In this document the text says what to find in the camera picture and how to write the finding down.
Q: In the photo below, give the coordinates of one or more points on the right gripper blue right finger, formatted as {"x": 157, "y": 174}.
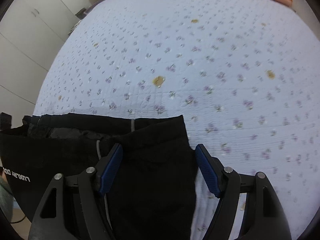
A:
{"x": 224, "y": 183}

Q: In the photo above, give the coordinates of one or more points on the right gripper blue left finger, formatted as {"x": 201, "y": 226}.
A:
{"x": 94, "y": 185}

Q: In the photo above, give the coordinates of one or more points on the black hooded jacket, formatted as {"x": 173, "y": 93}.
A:
{"x": 152, "y": 196}

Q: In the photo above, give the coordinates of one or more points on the bed with floral quilt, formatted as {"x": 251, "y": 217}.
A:
{"x": 244, "y": 74}

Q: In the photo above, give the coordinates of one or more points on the white wardrobe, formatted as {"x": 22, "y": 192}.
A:
{"x": 32, "y": 33}

